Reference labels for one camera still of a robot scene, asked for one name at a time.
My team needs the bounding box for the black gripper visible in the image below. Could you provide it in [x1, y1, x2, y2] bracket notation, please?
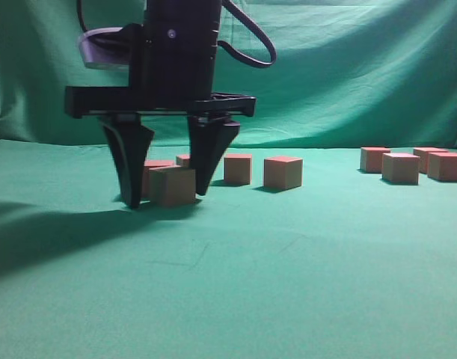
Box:
[64, 1, 257, 209]

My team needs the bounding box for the pink cube column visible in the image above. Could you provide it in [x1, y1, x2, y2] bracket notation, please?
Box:
[360, 147, 391, 174]
[176, 154, 191, 168]
[427, 152, 457, 182]
[381, 153, 420, 185]
[149, 166, 196, 207]
[413, 147, 447, 174]

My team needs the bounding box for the pink cube placed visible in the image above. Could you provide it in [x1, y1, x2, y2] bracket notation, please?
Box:
[263, 156, 303, 190]
[141, 159, 175, 199]
[224, 153, 252, 185]

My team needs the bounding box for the green cloth backdrop and cover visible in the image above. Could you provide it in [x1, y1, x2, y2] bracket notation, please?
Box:
[0, 1, 457, 358]

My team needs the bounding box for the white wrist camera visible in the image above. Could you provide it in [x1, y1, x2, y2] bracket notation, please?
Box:
[77, 27, 130, 71]

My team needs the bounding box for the black cable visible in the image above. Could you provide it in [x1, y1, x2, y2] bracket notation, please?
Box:
[216, 0, 278, 70]

